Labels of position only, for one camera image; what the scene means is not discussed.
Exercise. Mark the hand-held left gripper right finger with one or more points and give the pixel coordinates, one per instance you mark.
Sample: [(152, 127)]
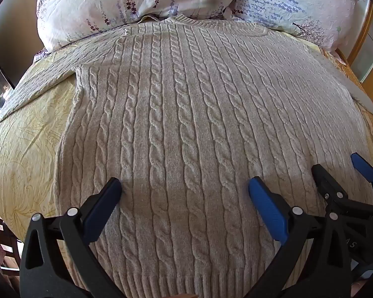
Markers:
[(269, 208)]

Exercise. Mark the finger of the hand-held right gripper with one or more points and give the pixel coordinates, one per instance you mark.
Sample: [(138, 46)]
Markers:
[(323, 180), (362, 166)]

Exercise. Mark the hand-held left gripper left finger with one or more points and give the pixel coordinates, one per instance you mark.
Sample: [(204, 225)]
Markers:
[(104, 206)]

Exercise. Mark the yellow orange patterned bed sheet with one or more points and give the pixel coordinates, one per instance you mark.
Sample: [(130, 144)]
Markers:
[(25, 136)]

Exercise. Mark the wooden chair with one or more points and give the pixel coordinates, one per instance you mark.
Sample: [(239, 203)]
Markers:
[(3, 248)]

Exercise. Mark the floral pink pillow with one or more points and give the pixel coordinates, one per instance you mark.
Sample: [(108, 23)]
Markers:
[(298, 3), (112, 3)]

